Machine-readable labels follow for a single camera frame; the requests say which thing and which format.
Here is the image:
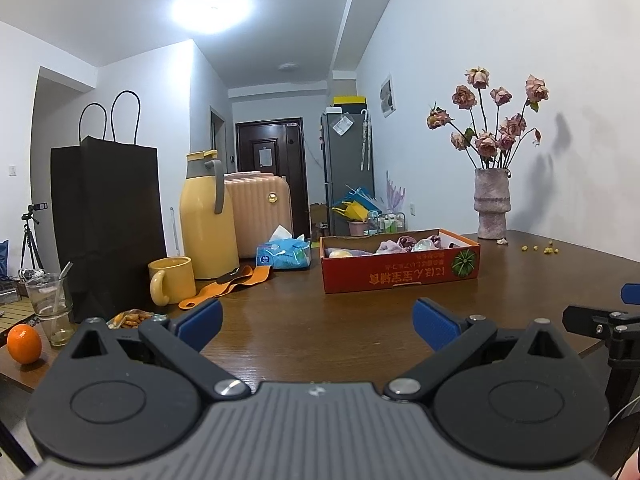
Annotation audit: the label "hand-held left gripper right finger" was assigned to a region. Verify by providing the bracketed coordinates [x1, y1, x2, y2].
[384, 297, 574, 402]

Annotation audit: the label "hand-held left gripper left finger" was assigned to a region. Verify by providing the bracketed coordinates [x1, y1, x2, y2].
[64, 298, 252, 402]

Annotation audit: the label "red cardboard box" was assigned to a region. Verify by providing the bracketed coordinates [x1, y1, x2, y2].
[320, 228, 482, 295]

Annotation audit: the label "yellow mug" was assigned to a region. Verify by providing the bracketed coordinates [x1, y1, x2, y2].
[148, 256, 197, 307]

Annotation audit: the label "clear snack packet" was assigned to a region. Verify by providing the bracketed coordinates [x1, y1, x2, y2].
[106, 309, 168, 331]

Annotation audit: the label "yellow thermos jug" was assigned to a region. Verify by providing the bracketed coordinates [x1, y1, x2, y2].
[179, 150, 241, 281]

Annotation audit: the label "blue tissue pack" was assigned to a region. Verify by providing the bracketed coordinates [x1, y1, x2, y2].
[255, 225, 313, 271]

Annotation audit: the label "pink suitcase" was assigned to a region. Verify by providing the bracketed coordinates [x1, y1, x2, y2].
[222, 172, 295, 261]

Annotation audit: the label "pink ceramic vase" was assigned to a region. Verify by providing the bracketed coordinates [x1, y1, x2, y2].
[473, 167, 513, 240]

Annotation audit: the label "black paper bag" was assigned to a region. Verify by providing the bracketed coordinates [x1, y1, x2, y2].
[49, 90, 168, 323]

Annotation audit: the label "clear glass cup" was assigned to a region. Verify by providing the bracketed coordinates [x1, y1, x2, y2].
[37, 310, 77, 348]
[24, 272, 72, 318]

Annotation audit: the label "clear drinking straw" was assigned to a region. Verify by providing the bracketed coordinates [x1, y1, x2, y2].
[54, 261, 74, 306]

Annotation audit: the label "blue and yellow umbrellas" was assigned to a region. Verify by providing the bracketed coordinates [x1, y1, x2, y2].
[331, 186, 383, 223]

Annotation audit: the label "dark brown door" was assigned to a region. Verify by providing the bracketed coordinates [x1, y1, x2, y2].
[235, 117, 306, 238]

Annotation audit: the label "orange fruit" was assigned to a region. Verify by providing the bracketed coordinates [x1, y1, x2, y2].
[6, 323, 43, 365]

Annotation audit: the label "dark side door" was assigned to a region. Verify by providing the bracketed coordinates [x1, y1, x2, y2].
[210, 106, 227, 181]

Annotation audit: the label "grey refrigerator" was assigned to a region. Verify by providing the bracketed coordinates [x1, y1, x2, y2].
[320, 109, 376, 236]

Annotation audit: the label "wooden slatted rack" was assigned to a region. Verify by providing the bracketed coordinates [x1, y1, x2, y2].
[0, 280, 38, 331]

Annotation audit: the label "bunch of dried roses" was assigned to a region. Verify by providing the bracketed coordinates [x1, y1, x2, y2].
[426, 66, 550, 171]

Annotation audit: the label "black tripod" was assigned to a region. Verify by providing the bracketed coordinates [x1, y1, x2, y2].
[19, 211, 45, 273]

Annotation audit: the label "white hanging umbrella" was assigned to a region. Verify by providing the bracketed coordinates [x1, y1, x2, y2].
[361, 108, 373, 171]

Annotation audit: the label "round ceiling light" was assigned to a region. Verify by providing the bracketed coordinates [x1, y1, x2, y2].
[171, 0, 253, 36]

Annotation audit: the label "orange and black strap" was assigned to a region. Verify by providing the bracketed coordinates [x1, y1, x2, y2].
[178, 265, 273, 310]

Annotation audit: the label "wire rack with bottles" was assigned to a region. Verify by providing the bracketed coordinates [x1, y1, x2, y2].
[367, 210, 407, 235]

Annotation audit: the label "purple coral wall decoration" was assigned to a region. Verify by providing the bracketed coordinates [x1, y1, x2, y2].
[385, 170, 407, 213]

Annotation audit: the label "wall picture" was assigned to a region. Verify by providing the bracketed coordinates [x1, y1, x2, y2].
[380, 74, 395, 118]

